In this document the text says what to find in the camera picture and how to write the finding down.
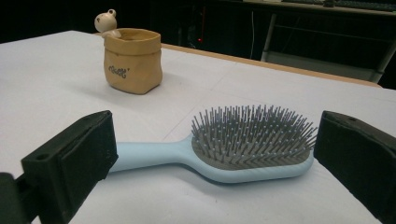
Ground white metal desk frame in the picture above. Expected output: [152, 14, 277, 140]
[261, 12, 396, 84]

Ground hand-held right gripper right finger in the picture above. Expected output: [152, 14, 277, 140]
[313, 110, 396, 224]

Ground white table mat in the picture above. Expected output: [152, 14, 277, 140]
[0, 30, 396, 224]

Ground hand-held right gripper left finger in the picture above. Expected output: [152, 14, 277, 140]
[21, 109, 119, 224]

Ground light blue hairbrush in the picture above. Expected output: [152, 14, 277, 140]
[108, 105, 318, 185]

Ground white cable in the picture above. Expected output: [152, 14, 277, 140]
[249, 10, 256, 60]

